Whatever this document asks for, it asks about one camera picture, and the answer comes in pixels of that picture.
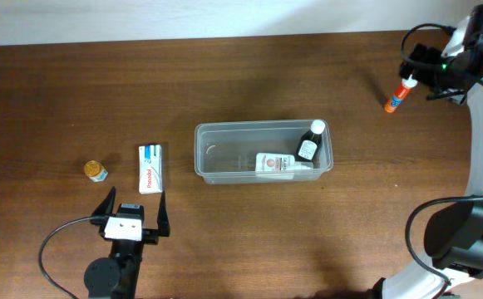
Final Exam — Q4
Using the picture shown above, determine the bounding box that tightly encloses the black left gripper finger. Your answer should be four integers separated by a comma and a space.
156, 191, 170, 237
91, 186, 116, 217

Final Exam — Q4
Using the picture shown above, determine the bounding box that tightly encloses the orange tube white cap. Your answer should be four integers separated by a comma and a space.
384, 76, 418, 113

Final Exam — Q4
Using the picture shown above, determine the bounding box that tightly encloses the white lotion bottle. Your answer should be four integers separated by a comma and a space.
254, 153, 313, 180

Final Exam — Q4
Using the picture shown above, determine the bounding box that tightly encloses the dark syrup bottle white cap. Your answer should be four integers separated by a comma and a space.
294, 120, 326, 162

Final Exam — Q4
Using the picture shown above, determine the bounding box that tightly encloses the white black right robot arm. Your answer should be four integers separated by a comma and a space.
366, 4, 483, 298

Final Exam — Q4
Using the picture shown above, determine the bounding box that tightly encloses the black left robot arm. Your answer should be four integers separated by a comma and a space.
84, 188, 170, 298

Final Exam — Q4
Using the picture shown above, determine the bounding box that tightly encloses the clear plastic container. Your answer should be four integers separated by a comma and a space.
195, 120, 333, 184

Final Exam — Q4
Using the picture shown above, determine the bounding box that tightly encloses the small gold lid jar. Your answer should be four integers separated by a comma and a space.
83, 160, 108, 183

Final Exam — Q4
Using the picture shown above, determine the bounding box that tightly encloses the white Panadol medicine box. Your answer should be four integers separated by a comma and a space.
138, 145, 163, 194

